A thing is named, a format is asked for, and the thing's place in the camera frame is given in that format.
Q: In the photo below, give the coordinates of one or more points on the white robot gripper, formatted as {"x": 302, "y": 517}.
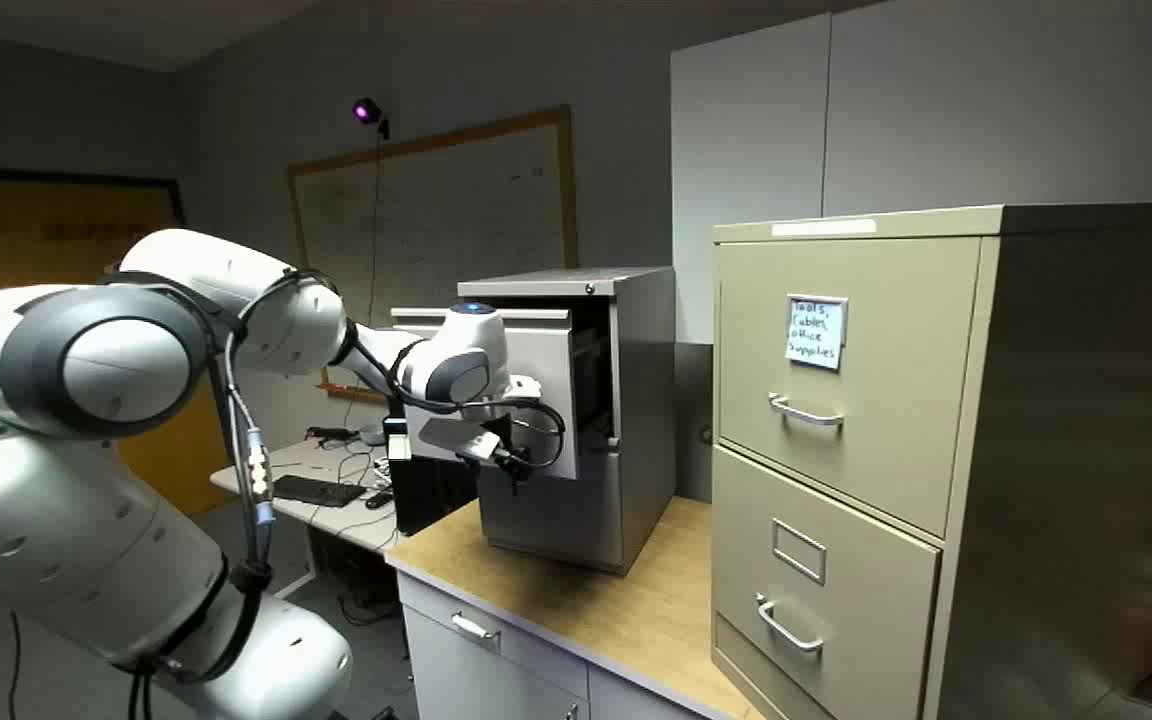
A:
{"x": 451, "y": 429}

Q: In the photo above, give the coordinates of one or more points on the grey cabinet drawer with lock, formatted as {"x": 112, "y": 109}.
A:
{"x": 542, "y": 352}

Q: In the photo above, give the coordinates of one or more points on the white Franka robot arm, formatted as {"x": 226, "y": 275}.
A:
{"x": 81, "y": 534}

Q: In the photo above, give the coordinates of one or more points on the grey cabinet plain drawer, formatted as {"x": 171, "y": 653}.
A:
{"x": 560, "y": 512}

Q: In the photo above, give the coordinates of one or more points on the grey metal two-drawer cabinet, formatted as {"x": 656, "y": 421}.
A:
{"x": 641, "y": 414}

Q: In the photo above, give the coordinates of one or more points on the wood-top white counter cabinet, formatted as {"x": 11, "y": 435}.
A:
{"x": 603, "y": 603}

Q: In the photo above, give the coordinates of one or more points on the beige drawer with paper label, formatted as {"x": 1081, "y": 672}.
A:
{"x": 868, "y": 440}

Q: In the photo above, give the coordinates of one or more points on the beige metal filing cabinet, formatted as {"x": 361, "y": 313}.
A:
{"x": 1081, "y": 467}

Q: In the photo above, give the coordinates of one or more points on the black computer box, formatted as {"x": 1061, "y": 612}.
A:
{"x": 428, "y": 494}

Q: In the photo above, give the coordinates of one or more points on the grey office desk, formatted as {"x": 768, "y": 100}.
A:
{"x": 339, "y": 512}

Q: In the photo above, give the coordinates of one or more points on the black keyboard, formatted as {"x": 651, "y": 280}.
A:
{"x": 316, "y": 491}

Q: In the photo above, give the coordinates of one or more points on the wood-framed whiteboard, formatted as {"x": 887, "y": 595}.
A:
{"x": 469, "y": 201}

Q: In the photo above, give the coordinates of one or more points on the white handwritten paper label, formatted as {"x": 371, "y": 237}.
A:
{"x": 816, "y": 335}

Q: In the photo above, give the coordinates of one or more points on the yellow wooden door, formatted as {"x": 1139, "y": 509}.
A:
{"x": 16, "y": 226}

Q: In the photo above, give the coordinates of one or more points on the camera with purple light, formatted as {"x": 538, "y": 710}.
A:
{"x": 367, "y": 115}

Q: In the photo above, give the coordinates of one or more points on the beige drawer with empty label frame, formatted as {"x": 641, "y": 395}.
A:
{"x": 857, "y": 624}

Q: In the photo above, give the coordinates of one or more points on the white wall cabinet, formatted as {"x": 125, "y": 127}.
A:
{"x": 949, "y": 106}

